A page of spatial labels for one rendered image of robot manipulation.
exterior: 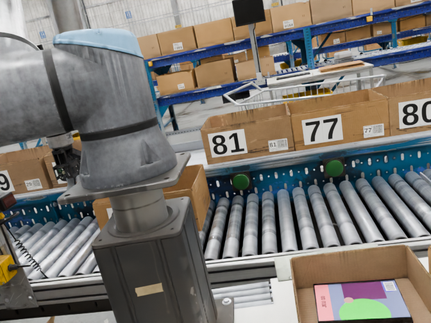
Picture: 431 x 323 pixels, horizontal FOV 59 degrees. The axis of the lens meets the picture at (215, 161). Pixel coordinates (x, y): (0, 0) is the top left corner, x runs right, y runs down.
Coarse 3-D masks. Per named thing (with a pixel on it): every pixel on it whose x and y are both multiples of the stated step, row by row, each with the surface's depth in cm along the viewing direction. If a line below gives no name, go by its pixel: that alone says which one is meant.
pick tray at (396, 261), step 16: (304, 256) 95; (320, 256) 95; (336, 256) 95; (352, 256) 94; (368, 256) 94; (384, 256) 93; (400, 256) 93; (416, 256) 86; (304, 272) 97; (320, 272) 96; (336, 272) 96; (352, 272) 95; (368, 272) 95; (384, 272) 94; (400, 272) 94; (416, 272) 87; (304, 288) 98; (400, 288) 91; (416, 288) 89; (304, 304) 92; (416, 304) 85; (304, 320) 87; (416, 320) 81
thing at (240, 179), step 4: (236, 176) 164; (240, 176) 164; (244, 176) 164; (236, 180) 164; (240, 180) 164; (244, 180) 164; (248, 180) 164; (236, 184) 165; (240, 184) 165; (244, 184) 164; (248, 184) 165; (240, 188) 166; (244, 188) 166
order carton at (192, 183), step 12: (192, 168) 165; (180, 180) 168; (192, 180) 167; (204, 180) 161; (168, 192) 138; (180, 192) 138; (192, 192) 138; (204, 192) 157; (96, 204) 143; (108, 204) 142; (192, 204) 139; (204, 204) 153; (96, 216) 145; (204, 216) 150
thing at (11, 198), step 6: (6, 192) 117; (0, 198) 113; (6, 198) 115; (12, 198) 117; (0, 204) 113; (6, 204) 114; (12, 204) 117; (0, 210) 114; (0, 216) 117; (0, 222) 118
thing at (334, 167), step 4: (332, 160) 158; (336, 160) 157; (328, 164) 158; (332, 164) 157; (336, 164) 157; (340, 164) 157; (328, 168) 158; (332, 168) 158; (336, 168) 158; (340, 168) 157; (328, 172) 159; (332, 172) 158; (336, 172) 158; (340, 172) 158
